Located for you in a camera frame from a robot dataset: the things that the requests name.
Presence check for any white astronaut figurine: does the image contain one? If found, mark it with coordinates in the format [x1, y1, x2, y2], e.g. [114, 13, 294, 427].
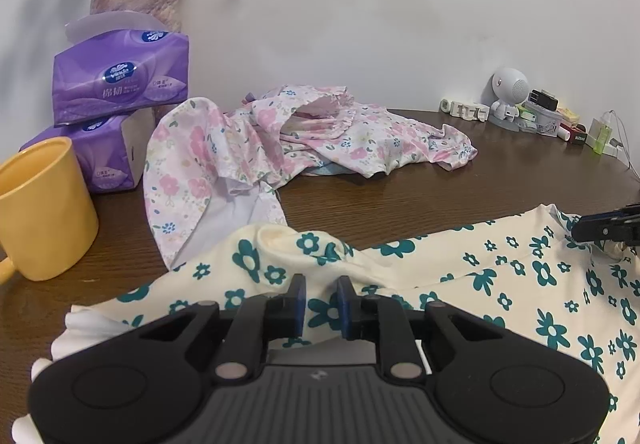
[487, 66, 532, 131]

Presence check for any cream shirt with teal flowers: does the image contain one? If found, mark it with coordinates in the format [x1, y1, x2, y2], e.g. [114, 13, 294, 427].
[10, 204, 640, 444]

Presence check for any opened purple tissue pack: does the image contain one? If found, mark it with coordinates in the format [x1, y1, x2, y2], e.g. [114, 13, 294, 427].
[52, 10, 191, 127]

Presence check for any yellow mug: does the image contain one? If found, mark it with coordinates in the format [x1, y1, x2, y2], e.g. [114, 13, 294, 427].
[0, 136, 100, 285]

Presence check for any black charger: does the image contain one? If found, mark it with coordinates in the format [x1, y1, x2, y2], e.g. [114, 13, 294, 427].
[527, 89, 560, 112]

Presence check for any white cable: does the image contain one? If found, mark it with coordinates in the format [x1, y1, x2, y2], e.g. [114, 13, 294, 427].
[602, 110, 632, 161]

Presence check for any sealed purple tissue pack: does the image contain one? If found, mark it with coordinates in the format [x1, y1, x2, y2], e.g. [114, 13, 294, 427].
[20, 108, 157, 195]

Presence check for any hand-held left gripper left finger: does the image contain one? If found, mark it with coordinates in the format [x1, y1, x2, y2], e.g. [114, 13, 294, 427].
[137, 274, 307, 382]

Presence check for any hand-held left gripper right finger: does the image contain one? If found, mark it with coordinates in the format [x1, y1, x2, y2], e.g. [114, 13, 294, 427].
[336, 276, 506, 380]

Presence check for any grey tin box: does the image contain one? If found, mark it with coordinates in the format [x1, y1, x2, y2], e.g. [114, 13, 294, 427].
[523, 103, 561, 137]

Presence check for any green bottle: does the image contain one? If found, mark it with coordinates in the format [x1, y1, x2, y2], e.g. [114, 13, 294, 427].
[596, 123, 620, 156]

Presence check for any pink floral garment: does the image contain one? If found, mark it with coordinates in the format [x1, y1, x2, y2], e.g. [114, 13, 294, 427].
[142, 84, 478, 272]

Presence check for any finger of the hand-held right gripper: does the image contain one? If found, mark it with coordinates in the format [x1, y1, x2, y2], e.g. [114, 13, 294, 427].
[571, 203, 640, 247]

